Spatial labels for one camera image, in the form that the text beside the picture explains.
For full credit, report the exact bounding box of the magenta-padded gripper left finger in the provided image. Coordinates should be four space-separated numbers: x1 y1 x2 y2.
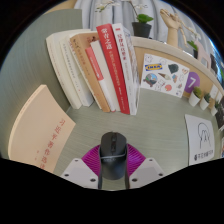
60 144 103 190

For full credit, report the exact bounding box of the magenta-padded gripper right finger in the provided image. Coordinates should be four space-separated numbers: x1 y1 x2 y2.
125 143 166 190

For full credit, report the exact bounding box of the black computer mouse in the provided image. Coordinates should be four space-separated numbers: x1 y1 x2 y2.
98 131 129 181

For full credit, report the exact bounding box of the white printed mouse pad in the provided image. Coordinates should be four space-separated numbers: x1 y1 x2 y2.
184 114 216 167

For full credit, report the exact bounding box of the beige paperback book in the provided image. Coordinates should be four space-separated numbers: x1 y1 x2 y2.
8 84 77 174

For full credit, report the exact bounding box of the succulent in white pot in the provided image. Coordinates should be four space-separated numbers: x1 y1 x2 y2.
210 100 220 117
199 93 212 111
188 86 203 108

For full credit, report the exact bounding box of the white book with red label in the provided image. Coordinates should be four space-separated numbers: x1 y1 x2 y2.
84 39 117 113

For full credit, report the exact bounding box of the thin white paperback book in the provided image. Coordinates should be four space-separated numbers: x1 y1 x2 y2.
59 33 95 108

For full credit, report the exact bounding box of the white sticker sheet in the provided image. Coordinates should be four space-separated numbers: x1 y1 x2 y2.
140 53 190 99

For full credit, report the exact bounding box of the tan-spined book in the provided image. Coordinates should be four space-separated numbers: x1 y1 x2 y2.
69 31 112 113

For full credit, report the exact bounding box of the purple round number sign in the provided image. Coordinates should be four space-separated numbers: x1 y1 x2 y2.
183 71 202 94

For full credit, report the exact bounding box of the thick white book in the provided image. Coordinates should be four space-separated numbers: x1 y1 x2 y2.
45 29 83 110

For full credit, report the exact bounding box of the red-spined book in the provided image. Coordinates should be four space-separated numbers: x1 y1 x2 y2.
96 23 131 115

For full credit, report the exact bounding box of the light wooden desk ledge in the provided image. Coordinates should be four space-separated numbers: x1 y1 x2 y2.
130 35 224 101

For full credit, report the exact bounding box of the pink horse figurine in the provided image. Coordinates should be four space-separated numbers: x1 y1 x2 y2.
196 39 211 68

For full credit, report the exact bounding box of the wooden artist mannequin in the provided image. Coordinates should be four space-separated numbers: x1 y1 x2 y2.
180 22 202 43

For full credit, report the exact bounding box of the light grey curtain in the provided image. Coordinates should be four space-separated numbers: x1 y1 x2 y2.
73 0 201 44

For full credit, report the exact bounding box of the white wall socket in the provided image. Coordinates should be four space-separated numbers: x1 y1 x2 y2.
209 84 220 100

